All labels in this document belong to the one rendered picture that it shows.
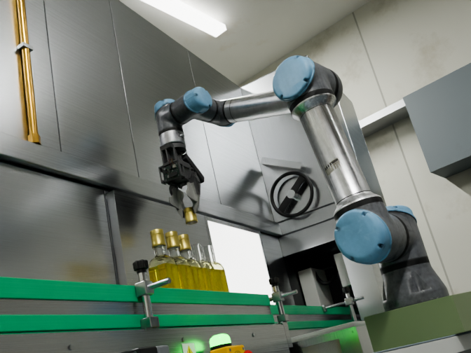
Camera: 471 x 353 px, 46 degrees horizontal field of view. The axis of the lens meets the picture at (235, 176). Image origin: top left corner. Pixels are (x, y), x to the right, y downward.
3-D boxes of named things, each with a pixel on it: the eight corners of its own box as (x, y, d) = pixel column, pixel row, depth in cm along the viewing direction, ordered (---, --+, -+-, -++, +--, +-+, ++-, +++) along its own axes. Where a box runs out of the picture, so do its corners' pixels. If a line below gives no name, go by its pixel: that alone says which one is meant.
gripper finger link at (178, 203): (165, 216, 158) (165, 185, 161) (176, 220, 163) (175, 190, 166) (175, 215, 157) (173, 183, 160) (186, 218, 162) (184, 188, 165)
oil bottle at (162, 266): (172, 343, 137) (158, 260, 145) (191, 337, 135) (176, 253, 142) (159, 344, 132) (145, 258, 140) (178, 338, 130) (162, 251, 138)
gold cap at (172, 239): (182, 247, 148) (179, 232, 149) (176, 245, 145) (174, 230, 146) (170, 251, 149) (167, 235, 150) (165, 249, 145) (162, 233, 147)
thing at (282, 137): (335, 267, 309) (295, 127, 340) (400, 247, 294) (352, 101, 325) (283, 256, 249) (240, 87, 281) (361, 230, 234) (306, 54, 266)
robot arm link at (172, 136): (167, 143, 173) (189, 134, 170) (170, 156, 171) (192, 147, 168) (153, 136, 166) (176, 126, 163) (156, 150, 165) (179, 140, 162)
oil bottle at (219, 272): (222, 339, 157) (207, 265, 164) (239, 334, 154) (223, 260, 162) (212, 340, 152) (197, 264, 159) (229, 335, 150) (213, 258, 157)
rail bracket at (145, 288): (151, 332, 105) (141, 263, 110) (183, 322, 102) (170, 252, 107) (138, 333, 102) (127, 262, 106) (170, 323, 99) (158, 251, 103)
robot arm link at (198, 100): (217, 90, 168) (192, 106, 174) (192, 81, 160) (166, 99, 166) (223, 113, 166) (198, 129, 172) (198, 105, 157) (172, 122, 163)
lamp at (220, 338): (218, 351, 117) (215, 336, 118) (235, 346, 115) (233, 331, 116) (206, 351, 113) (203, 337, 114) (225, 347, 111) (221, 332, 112)
